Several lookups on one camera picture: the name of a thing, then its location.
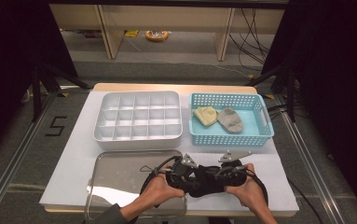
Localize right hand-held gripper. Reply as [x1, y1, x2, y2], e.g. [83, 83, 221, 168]
[217, 149, 253, 188]

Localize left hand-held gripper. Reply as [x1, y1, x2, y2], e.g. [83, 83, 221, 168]
[165, 152, 199, 189]

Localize black sock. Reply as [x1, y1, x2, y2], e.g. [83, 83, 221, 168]
[187, 164, 230, 199]

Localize grey sock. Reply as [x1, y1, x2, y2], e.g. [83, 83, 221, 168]
[216, 105, 244, 134]

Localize blue plastic basket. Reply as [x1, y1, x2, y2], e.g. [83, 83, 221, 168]
[188, 91, 275, 147]

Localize shiny metal tray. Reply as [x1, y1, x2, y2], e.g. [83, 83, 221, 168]
[84, 149, 188, 221]

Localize pale yellow sock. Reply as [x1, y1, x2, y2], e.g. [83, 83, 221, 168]
[192, 105, 219, 127]

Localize white compartment organizer box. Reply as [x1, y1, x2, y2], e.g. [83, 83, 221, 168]
[92, 90, 184, 150]

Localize person's right hand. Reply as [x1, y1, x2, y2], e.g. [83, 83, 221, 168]
[225, 163, 268, 214]

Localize person's left hand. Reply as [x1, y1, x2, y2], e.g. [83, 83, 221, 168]
[140, 175, 185, 209]

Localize black metal stand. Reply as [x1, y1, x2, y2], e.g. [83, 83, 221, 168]
[245, 63, 298, 124]
[31, 63, 91, 122]

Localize white table cover sheet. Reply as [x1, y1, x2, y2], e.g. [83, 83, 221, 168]
[39, 90, 300, 214]

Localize orange tape roll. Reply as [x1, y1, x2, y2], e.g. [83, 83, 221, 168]
[144, 29, 170, 43]

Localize black curtain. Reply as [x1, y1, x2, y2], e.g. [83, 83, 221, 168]
[261, 0, 357, 218]
[0, 0, 77, 162]

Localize beige wooden desk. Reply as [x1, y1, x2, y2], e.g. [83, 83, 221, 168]
[48, 3, 287, 62]

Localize right hand-held gripper cable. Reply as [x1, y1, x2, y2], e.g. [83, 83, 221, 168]
[244, 169, 324, 224]

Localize aluminium floor rail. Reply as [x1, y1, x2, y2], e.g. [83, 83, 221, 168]
[0, 91, 59, 224]
[273, 94, 347, 224]

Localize bundle of black cables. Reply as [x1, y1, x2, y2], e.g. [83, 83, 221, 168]
[228, 7, 272, 73]

